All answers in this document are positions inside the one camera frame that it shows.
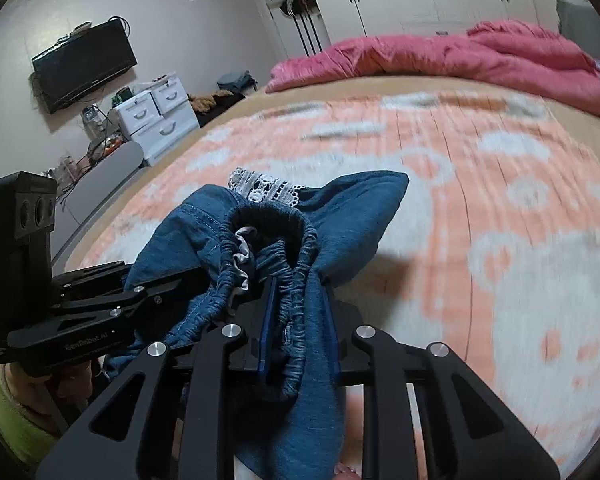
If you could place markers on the person's right hand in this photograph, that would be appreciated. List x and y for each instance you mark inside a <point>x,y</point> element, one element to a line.
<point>346,473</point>

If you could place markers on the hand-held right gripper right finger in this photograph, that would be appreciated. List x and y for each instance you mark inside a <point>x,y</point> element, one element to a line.
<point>334,350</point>

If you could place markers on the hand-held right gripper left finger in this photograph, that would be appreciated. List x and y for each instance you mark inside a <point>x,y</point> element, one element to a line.
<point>266,340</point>

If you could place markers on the small white drawer unit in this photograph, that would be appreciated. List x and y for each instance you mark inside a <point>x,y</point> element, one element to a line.
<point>170,95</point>
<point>137,112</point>

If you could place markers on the grey folding table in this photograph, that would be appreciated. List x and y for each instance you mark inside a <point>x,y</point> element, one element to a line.
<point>110,170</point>

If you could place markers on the blue pants with lace hem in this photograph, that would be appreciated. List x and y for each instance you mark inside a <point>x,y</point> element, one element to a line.
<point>350,220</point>

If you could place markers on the bed with tan sheet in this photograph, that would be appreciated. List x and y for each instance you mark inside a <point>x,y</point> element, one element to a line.
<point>220,120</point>

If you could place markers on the wide white drawer unit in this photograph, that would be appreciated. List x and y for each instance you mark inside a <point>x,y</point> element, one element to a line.
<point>165,135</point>

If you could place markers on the orange and white printed blanket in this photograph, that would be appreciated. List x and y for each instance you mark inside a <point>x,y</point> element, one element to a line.
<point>480,185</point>

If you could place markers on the pink quilt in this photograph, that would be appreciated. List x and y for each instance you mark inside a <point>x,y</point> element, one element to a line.
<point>430,55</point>

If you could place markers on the folded grey-blue clothes pile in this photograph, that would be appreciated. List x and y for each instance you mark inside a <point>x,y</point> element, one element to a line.
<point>236,81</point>

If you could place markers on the grey padded headboard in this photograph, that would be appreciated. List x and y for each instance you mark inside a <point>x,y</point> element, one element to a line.
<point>575,25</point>

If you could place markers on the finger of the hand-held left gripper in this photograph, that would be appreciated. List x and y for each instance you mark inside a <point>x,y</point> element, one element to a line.
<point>92,277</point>
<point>130,300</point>

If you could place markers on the person's left forearm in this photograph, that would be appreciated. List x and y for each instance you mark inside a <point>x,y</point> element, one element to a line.
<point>5,410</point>

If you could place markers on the brown fuzzy cloth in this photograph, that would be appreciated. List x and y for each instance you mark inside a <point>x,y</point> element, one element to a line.
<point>212,102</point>

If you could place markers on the black wall television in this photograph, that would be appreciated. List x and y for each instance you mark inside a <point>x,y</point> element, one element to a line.
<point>85,65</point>

